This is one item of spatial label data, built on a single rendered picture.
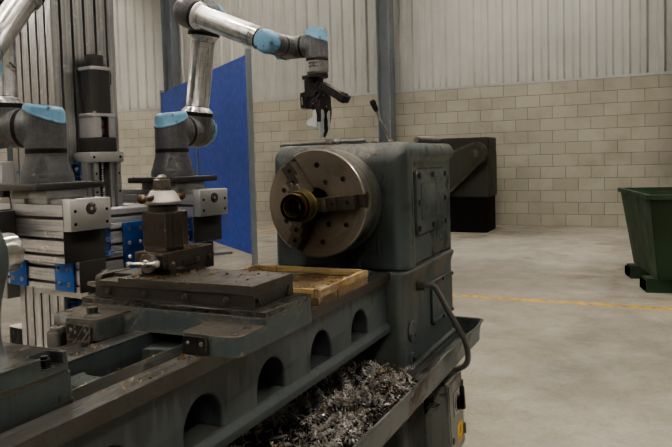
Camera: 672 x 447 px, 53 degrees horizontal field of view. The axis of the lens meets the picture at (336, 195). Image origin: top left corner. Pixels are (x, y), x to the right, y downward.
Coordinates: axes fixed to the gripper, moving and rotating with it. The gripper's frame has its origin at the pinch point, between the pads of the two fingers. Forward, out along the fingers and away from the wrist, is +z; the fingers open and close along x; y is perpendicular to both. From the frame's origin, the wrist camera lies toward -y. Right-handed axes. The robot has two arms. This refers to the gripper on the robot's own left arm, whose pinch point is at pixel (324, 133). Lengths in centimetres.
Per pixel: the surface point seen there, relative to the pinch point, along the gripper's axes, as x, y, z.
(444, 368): 6, -42, 75
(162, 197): 92, -6, 16
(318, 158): 32.0, -13.2, 8.5
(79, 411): 138, -27, 43
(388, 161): 16.5, -28.8, 9.9
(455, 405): -16, -39, 94
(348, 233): 32.0, -22.0, 30.0
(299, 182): 37.9, -9.9, 15.2
